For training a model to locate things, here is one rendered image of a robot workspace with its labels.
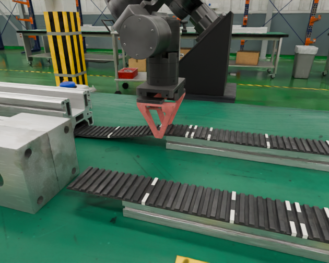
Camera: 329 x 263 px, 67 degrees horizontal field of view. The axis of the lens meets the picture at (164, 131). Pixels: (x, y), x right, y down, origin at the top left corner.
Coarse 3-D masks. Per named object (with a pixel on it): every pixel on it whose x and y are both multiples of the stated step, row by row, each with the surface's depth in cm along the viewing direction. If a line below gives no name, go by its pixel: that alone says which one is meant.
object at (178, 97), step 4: (180, 88) 44; (176, 92) 43; (180, 92) 45; (184, 92) 48; (156, 96) 50; (160, 96) 49; (176, 96) 43; (180, 96) 45; (172, 100) 43; (176, 100) 43; (180, 100) 48; (180, 104) 50; (176, 108) 49; (160, 112) 50; (176, 112) 49; (160, 116) 51; (172, 116) 50; (160, 120) 51; (172, 120) 50
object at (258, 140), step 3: (252, 135) 46; (255, 135) 46; (258, 135) 46; (261, 135) 46; (252, 138) 45; (255, 138) 44; (258, 138) 45; (261, 138) 44; (255, 141) 43; (258, 141) 44; (261, 141) 43; (255, 144) 42; (258, 144) 43; (261, 144) 42; (264, 144) 43; (261, 147) 42; (264, 147) 42
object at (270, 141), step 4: (264, 136) 46; (268, 136) 46; (272, 136) 45; (264, 140) 44; (268, 140) 44; (272, 140) 44; (268, 144) 42; (272, 144) 43; (276, 144) 43; (268, 148) 42; (272, 148) 42; (276, 148) 41
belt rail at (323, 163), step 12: (168, 144) 48; (180, 144) 48; (192, 144) 47; (204, 144) 45; (216, 144) 45; (228, 144) 44; (228, 156) 45; (240, 156) 44; (252, 156) 44; (264, 156) 43; (276, 156) 43; (288, 156) 42; (300, 156) 41; (312, 156) 41; (324, 156) 40; (312, 168) 41; (324, 168) 41
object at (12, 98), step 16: (0, 96) 51; (16, 96) 51; (32, 96) 51; (48, 96) 57; (64, 96) 55; (80, 96) 54; (0, 112) 53; (16, 112) 52; (32, 112) 50; (48, 112) 49; (64, 112) 49; (80, 112) 54
